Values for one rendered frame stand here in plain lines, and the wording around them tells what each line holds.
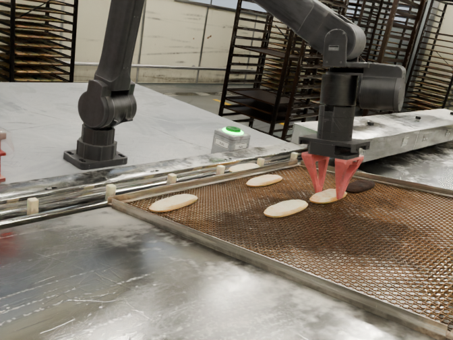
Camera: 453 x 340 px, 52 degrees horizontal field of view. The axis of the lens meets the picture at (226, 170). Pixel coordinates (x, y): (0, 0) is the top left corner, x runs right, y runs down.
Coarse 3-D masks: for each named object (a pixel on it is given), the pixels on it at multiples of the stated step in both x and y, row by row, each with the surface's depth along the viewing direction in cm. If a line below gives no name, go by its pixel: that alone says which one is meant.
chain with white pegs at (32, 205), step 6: (294, 156) 122; (258, 162) 112; (222, 168) 101; (168, 174) 92; (174, 174) 92; (216, 174) 102; (168, 180) 92; (174, 180) 92; (108, 186) 81; (114, 186) 81; (108, 192) 81; (114, 192) 82; (30, 198) 71; (36, 198) 72; (30, 204) 71; (36, 204) 71; (30, 210) 71; (36, 210) 72
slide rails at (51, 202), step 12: (288, 156) 125; (300, 156) 127; (228, 168) 107; (156, 180) 93; (180, 180) 95; (96, 192) 82; (120, 192) 85; (24, 204) 74; (48, 204) 75; (60, 204) 76; (0, 216) 69
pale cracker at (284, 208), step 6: (276, 204) 70; (282, 204) 70; (288, 204) 70; (294, 204) 71; (300, 204) 71; (306, 204) 73; (264, 210) 69; (270, 210) 68; (276, 210) 68; (282, 210) 68; (288, 210) 69; (294, 210) 69; (300, 210) 71; (270, 216) 67; (276, 216) 67; (282, 216) 68
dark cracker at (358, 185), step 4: (360, 180) 89; (364, 180) 89; (368, 180) 90; (352, 184) 85; (356, 184) 85; (360, 184) 86; (364, 184) 86; (368, 184) 86; (372, 184) 87; (348, 188) 84; (352, 188) 84; (356, 188) 84; (360, 188) 84; (364, 188) 84; (368, 188) 86; (352, 192) 83; (356, 192) 83
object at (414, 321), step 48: (144, 192) 75; (192, 192) 79; (240, 192) 81; (384, 192) 85; (432, 192) 85; (192, 240) 58; (240, 240) 58; (336, 240) 60; (336, 288) 44; (432, 288) 47; (432, 336) 39
